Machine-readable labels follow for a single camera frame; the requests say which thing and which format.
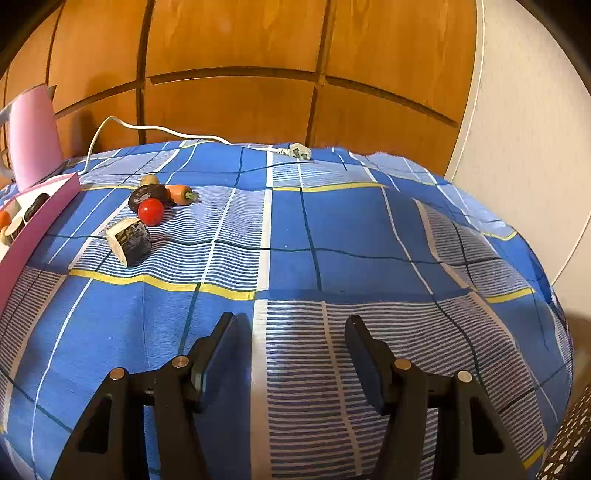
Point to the small orange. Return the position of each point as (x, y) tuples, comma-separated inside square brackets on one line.
[(3, 219)]

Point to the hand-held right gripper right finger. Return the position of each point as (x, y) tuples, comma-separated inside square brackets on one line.
[(364, 364)]

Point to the small carrot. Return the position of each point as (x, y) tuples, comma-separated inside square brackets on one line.
[(178, 193)]

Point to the small potato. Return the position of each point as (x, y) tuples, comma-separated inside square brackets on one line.
[(150, 179)]

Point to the wooden panelled wardrobe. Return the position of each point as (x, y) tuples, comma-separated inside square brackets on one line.
[(231, 46)]

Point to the blue plaid tablecloth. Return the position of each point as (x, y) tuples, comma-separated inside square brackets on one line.
[(323, 230)]

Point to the pink shallow box tray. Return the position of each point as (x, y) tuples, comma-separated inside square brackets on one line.
[(41, 217)]

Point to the dark eggplant end piece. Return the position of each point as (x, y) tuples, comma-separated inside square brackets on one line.
[(37, 205), (143, 196)]

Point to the red tomato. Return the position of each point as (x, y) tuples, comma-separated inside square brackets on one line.
[(151, 212)]

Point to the pink electric kettle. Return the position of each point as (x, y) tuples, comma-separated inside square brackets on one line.
[(34, 138)]

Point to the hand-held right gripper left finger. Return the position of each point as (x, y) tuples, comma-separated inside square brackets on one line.
[(221, 355)]

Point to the wicker chair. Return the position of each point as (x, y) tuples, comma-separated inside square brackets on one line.
[(568, 443)]

